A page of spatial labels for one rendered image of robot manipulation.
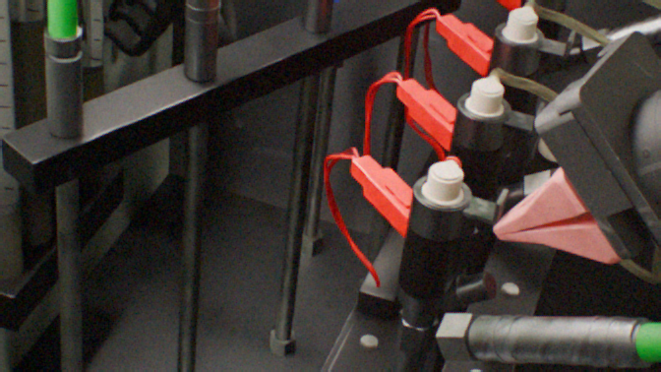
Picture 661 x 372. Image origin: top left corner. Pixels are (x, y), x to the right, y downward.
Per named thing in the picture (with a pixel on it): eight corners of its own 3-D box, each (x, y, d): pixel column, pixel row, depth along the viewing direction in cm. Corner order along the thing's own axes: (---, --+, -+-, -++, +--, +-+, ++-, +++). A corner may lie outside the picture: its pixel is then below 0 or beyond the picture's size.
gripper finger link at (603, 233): (479, 111, 65) (632, 34, 58) (560, 231, 66) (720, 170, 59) (408, 179, 60) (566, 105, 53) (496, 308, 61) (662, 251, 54)
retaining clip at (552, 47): (571, 48, 76) (575, 30, 75) (565, 63, 75) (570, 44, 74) (515, 33, 77) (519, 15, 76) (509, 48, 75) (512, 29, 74)
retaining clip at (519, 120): (541, 122, 70) (545, 101, 69) (533, 139, 68) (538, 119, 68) (480, 105, 70) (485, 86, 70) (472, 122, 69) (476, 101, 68)
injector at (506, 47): (508, 335, 87) (576, 61, 74) (435, 311, 88) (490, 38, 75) (517, 308, 89) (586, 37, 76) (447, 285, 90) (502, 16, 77)
